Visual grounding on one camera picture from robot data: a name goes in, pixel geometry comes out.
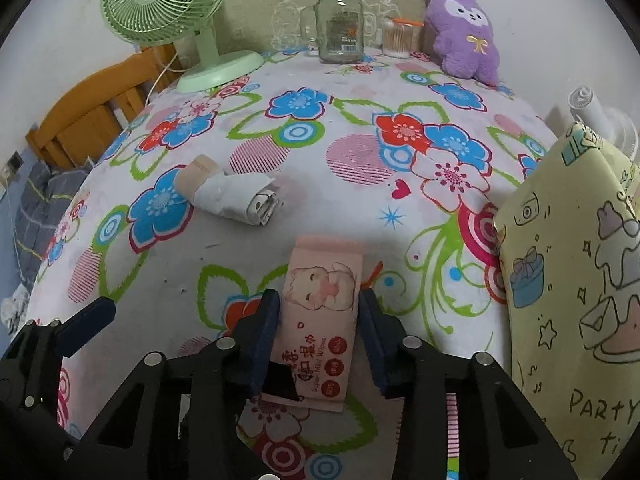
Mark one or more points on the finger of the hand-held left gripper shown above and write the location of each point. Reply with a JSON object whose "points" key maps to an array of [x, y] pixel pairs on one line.
{"points": [[87, 317]]}

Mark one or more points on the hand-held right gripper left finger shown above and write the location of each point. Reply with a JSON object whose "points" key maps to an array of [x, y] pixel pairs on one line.
{"points": [[262, 345]]}

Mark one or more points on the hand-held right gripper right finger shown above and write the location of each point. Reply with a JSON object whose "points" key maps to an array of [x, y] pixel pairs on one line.
{"points": [[372, 345]]}

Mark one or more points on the pink wet wipes packet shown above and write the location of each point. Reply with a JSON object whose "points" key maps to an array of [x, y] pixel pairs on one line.
{"points": [[320, 310]]}

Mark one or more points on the white crumpled bedding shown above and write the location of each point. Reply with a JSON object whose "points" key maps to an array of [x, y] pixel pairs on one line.
{"points": [[12, 305]]}

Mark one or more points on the grey plaid blanket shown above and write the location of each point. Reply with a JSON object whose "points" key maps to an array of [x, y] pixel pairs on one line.
{"points": [[35, 220]]}

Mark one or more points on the white rolled cloth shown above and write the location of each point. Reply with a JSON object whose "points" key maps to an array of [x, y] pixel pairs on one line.
{"points": [[235, 197]]}

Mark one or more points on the floral tablecloth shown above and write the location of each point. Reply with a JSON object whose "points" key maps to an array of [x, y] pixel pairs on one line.
{"points": [[325, 200]]}

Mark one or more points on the beige rolled cloth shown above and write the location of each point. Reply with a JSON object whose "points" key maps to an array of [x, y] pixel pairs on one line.
{"points": [[197, 172]]}

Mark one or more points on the wooden chair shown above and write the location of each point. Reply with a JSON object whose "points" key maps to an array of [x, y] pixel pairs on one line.
{"points": [[85, 120]]}

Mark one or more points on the cotton swab container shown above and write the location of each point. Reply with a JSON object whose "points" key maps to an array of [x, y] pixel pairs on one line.
{"points": [[400, 40]]}

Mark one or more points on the glass jar mug green cap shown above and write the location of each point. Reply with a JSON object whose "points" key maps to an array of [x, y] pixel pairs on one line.
{"points": [[340, 30]]}

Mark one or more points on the purple plush bunny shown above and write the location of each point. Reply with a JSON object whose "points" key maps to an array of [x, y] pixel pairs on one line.
{"points": [[465, 40]]}

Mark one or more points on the green desk fan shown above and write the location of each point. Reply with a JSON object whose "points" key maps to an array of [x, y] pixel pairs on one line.
{"points": [[150, 0]]}

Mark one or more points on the white fan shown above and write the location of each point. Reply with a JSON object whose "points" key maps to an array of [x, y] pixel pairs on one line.
{"points": [[590, 105]]}

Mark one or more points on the grey-green printed board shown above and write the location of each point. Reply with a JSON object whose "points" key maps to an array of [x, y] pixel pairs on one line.
{"points": [[270, 10]]}

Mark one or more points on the wall socket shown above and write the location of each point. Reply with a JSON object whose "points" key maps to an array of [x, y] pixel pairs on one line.
{"points": [[15, 162]]}

